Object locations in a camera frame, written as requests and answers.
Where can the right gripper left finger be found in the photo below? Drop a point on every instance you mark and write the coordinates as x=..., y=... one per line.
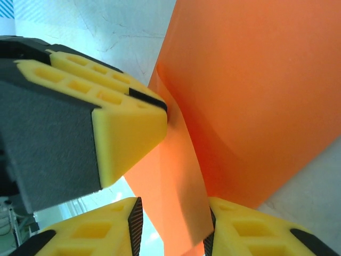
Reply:
x=106, y=240

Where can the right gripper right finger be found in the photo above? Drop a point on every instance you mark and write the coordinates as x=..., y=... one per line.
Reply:
x=253, y=240

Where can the orange cloth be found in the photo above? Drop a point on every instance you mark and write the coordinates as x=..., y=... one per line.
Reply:
x=253, y=80

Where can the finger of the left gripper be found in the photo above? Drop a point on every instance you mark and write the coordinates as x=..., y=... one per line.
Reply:
x=101, y=70
x=66, y=138

